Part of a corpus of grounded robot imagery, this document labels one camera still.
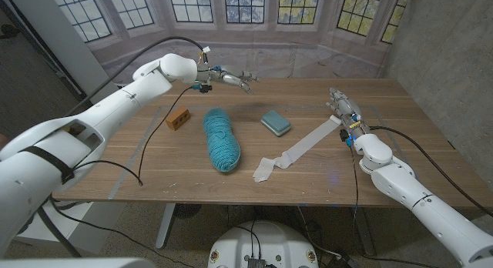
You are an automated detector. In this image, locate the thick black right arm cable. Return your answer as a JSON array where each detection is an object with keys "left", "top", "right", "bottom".
[{"left": 368, "top": 125, "right": 493, "bottom": 218}]

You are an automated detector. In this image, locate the printed window backdrop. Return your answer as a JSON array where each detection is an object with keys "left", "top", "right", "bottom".
[{"left": 48, "top": 0, "right": 413, "bottom": 84}]

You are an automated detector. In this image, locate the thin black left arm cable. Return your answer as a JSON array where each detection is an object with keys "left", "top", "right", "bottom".
[{"left": 49, "top": 85, "right": 205, "bottom": 268}]

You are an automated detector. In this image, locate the grey table leg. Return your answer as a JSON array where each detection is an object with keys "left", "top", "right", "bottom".
[
  {"left": 352, "top": 206, "right": 375, "bottom": 256},
  {"left": 155, "top": 203, "right": 176, "bottom": 250}
]

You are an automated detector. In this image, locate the orange wooden block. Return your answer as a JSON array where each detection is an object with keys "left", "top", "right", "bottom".
[{"left": 165, "top": 106, "right": 191, "bottom": 131}]

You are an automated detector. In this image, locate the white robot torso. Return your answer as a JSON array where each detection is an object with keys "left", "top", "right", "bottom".
[{"left": 207, "top": 220, "right": 320, "bottom": 268}]

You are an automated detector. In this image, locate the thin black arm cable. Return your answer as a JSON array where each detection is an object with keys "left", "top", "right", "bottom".
[
  {"left": 49, "top": 85, "right": 205, "bottom": 268},
  {"left": 346, "top": 142, "right": 440, "bottom": 268}
]

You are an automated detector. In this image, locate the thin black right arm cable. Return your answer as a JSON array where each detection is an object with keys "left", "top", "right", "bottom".
[{"left": 346, "top": 142, "right": 440, "bottom": 268}]

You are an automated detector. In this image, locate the white bandage strip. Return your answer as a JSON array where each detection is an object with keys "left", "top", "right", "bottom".
[{"left": 252, "top": 114, "right": 343, "bottom": 183}]

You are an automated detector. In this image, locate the teal yarn skein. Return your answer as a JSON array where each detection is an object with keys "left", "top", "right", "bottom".
[{"left": 202, "top": 107, "right": 242, "bottom": 173}]

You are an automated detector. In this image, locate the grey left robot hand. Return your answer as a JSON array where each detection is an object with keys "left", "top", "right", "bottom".
[{"left": 198, "top": 64, "right": 261, "bottom": 95}]

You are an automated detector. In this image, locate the white robot body edge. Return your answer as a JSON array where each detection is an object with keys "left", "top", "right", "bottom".
[{"left": 0, "top": 258, "right": 155, "bottom": 268}]

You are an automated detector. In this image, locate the black round fan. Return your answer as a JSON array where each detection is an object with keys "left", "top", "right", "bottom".
[{"left": 173, "top": 203, "right": 202, "bottom": 219}]

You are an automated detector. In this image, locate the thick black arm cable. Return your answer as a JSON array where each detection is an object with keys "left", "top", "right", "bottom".
[
  {"left": 368, "top": 125, "right": 493, "bottom": 218},
  {"left": 36, "top": 35, "right": 205, "bottom": 258}
]

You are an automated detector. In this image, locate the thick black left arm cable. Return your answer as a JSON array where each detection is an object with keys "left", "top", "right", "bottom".
[{"left": 36, "top": 35, "right": 205, "bottom": 258}]

